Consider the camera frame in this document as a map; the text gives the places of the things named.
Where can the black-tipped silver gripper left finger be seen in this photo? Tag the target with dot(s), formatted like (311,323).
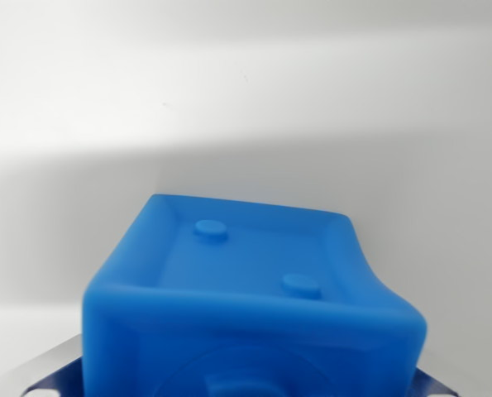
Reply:
(63,372)

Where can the blue soft cube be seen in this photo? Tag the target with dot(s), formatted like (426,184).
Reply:
(245,314)

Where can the black-tipped silver gripper right finger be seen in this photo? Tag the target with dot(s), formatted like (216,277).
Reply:
(429,382)

